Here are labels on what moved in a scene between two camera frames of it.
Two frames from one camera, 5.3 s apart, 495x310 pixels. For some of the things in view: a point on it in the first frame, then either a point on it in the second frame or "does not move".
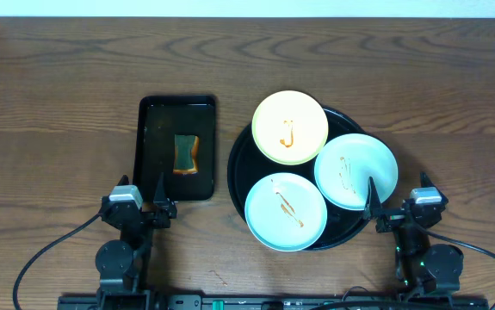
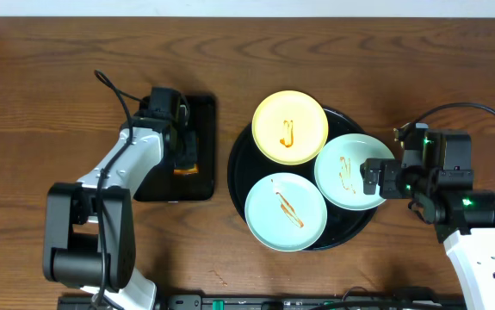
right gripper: (399, 216) -> (385, 177)
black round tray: (247, 166) does not move
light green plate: (344, 165) does not move
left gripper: (145, 213) -> (188, 151)
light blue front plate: (286, 212) does not move
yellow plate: (289, 127) does not move
